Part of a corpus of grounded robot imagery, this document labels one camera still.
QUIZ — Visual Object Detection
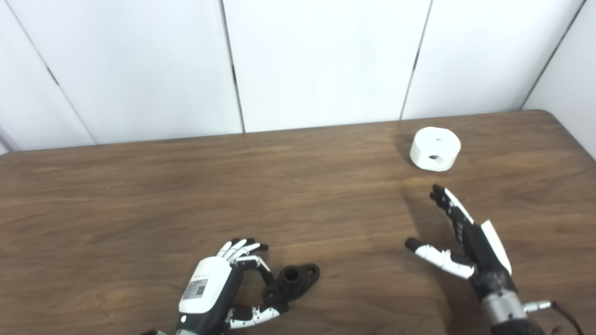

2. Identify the black flanged holder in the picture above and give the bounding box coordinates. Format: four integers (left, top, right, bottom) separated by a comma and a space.
262, 263, 320, 305

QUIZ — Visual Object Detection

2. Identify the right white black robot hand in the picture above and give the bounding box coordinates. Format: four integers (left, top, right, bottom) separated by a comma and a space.
404, 184, 518, 298

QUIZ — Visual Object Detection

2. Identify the round white piece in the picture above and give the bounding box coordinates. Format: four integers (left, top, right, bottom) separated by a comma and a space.
410, 127, 461, 172

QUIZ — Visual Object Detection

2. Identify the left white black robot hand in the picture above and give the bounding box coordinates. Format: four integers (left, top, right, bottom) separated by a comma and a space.
176, 238, 289, 335

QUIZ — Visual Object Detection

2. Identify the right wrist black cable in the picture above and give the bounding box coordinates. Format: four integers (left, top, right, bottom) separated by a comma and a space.
522, 301, 585, 335

